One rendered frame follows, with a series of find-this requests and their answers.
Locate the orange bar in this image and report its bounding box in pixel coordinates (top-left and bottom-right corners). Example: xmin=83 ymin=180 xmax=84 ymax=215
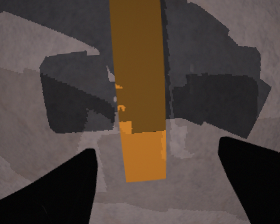
xmin=109 ymin=0 xmax=167 ymax=183

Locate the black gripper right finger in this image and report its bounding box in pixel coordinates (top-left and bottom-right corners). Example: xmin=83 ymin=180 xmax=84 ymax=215
xmin=217 ymin=136 xmax=280 ymax=224

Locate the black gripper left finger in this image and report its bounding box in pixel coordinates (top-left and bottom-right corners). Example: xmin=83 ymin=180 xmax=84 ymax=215
xmin=0 ymin=148 xmax=97 ymax=224

